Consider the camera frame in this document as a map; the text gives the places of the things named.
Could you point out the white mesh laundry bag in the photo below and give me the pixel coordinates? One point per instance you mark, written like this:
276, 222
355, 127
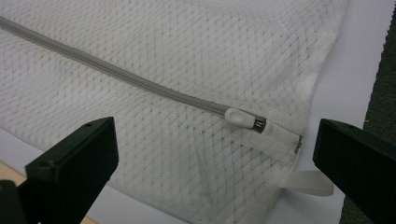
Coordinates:
155, 46

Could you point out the white table cover board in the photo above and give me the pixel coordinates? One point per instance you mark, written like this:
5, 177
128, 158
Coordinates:
342, 93

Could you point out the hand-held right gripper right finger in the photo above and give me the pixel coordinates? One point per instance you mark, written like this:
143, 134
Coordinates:
358, 161

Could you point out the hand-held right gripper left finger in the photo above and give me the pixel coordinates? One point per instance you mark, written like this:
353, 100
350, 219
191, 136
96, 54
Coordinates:
71, 165

